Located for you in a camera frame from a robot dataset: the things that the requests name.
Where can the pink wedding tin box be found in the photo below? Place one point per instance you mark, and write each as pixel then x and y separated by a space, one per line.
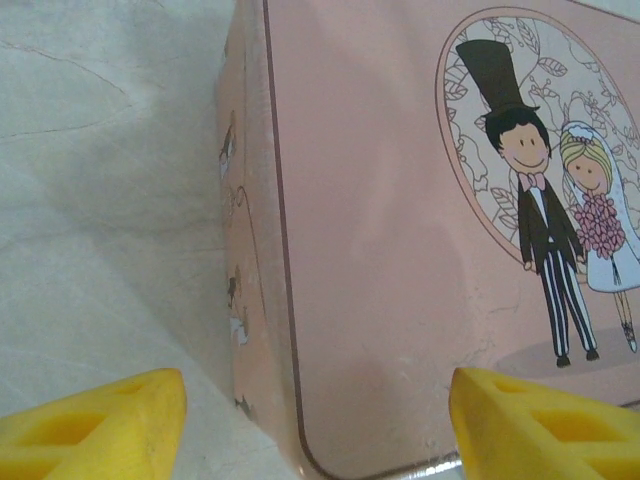
pixel 375 200

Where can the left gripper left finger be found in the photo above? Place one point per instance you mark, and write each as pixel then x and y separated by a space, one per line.
pixel 100 435

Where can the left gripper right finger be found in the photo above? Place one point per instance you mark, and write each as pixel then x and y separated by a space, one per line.
pixel 540 440

